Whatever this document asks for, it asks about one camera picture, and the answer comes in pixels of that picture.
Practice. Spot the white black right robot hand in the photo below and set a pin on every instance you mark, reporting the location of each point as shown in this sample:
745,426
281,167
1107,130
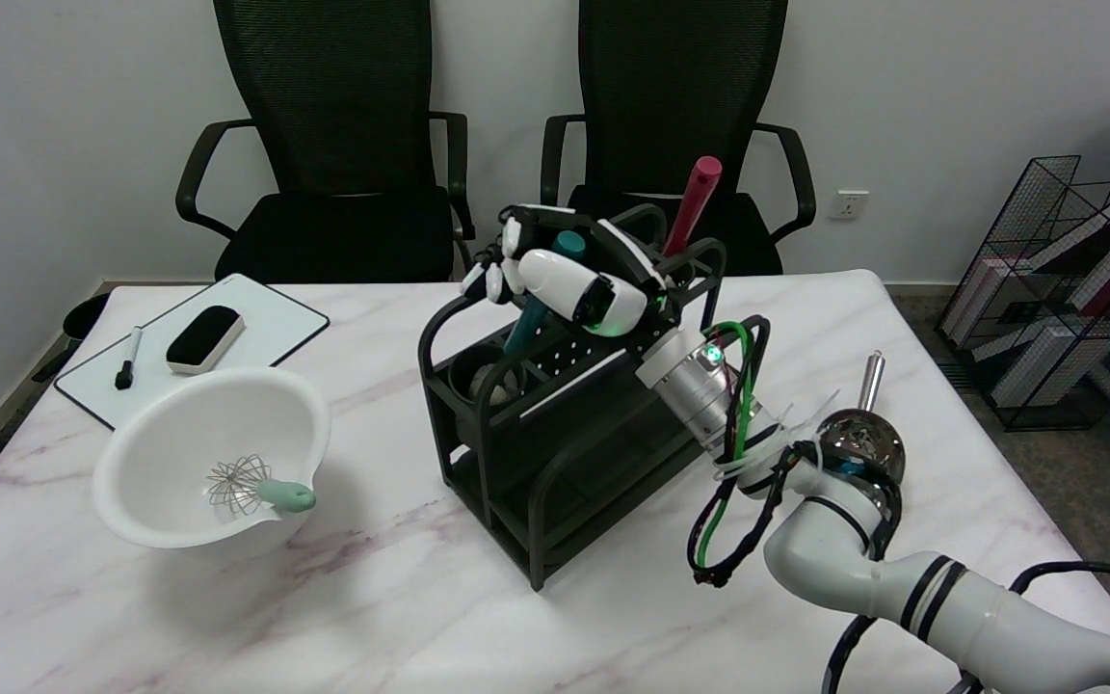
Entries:
579,275

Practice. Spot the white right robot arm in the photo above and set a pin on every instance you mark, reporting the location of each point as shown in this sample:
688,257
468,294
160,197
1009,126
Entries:
863,540

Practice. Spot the black metal utensil rack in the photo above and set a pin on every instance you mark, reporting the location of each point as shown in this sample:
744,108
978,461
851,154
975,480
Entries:
555,443

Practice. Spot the black mesh office chair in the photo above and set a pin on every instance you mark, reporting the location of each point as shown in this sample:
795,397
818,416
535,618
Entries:
333,145
680,96

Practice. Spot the shiny steel scoop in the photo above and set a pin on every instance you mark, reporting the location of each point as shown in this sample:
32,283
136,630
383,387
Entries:
863,439

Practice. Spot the small whiteboard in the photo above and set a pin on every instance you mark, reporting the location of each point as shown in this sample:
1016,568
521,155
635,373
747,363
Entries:
247,337

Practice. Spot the black whiteboard eraser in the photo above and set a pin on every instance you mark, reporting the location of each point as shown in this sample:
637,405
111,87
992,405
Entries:
205,337

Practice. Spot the white mixing bowl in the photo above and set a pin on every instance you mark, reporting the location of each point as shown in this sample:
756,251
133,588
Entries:
213,458

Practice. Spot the black marker pen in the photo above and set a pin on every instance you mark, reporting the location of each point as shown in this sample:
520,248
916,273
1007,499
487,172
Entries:
128,359

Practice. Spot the white wall socket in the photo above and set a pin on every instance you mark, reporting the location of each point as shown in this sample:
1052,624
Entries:
848,204

